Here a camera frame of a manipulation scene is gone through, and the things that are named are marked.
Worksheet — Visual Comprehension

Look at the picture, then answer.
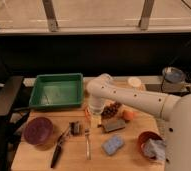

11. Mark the white paper cup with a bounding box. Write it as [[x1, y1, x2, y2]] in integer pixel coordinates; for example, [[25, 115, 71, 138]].
[[128, 77, 142, 88]]

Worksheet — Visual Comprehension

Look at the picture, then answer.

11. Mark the grey bowl on side table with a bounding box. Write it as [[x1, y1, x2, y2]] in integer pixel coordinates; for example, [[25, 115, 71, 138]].
[[162, 67, 185, 84]]

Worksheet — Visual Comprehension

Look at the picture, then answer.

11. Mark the grey crumpled cloth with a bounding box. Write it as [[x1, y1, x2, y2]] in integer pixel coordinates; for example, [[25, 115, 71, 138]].
[[142, 139, 166, 161]]

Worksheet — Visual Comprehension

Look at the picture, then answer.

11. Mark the purple bowl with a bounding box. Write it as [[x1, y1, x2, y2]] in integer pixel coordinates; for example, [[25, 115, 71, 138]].
[[23, 117, 53, 145]]

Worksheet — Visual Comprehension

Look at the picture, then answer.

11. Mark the metal fork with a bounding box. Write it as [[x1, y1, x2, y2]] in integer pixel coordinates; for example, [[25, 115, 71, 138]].
[[85, 129, 91, 160]]

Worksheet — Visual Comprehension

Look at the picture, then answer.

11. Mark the brown bowl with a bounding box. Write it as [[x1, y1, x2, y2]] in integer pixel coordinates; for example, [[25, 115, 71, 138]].
[[136, 131, 161, 156]]

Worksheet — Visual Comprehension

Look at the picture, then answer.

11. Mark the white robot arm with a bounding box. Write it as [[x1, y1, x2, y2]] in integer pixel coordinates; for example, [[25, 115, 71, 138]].
[[86, 74, 191, 171]]

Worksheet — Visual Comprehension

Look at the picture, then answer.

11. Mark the black binder clip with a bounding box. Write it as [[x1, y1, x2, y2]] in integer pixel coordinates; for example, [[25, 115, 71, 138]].
[[70, 121, 80, 136]]

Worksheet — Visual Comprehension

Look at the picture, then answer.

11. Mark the black chair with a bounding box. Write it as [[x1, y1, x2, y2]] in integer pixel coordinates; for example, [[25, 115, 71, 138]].
[[0, 76, 30, 171]]

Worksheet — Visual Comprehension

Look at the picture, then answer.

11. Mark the green plastic tray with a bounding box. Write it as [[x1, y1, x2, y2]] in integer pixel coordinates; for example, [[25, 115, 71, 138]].
[[29, 73, 84, 110]]

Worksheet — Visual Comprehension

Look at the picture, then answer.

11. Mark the grey sponge block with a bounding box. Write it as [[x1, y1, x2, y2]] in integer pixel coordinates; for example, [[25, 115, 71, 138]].
[[103, 119, 126, 133]]

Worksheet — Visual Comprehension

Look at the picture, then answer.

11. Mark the orange fruit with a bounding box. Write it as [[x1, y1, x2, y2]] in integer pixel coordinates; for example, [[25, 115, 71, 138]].
[[122, 110, 135, 121]]

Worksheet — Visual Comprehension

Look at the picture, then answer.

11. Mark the brown grape bunch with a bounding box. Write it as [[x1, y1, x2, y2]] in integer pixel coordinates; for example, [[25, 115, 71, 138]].
[[101, 102, 122, 119]]

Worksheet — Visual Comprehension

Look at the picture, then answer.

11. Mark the blue sponge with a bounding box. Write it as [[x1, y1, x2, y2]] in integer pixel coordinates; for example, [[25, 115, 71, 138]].
[[102, 135, 124, 156]]

